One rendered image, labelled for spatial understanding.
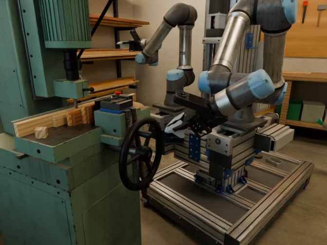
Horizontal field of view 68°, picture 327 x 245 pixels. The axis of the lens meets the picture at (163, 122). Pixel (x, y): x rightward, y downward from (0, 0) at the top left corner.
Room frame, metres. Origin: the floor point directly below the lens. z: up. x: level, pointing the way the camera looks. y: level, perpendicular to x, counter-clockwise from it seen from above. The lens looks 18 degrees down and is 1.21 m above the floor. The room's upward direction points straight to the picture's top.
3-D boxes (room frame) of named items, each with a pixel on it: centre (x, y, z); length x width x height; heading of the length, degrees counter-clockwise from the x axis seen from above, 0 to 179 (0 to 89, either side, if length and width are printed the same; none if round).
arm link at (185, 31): (1.74, -0.15, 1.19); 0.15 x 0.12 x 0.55; 148
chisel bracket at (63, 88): (1.02, 0.39, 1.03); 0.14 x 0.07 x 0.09; 62
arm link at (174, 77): (1.63, -0.08, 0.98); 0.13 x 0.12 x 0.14; 148
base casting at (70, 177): (1.07, 0.48, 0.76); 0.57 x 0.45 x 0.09; 62
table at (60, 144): (1.00, 0.26, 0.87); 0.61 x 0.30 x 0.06; 152
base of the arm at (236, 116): (1.27, -0.42, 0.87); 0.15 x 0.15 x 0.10
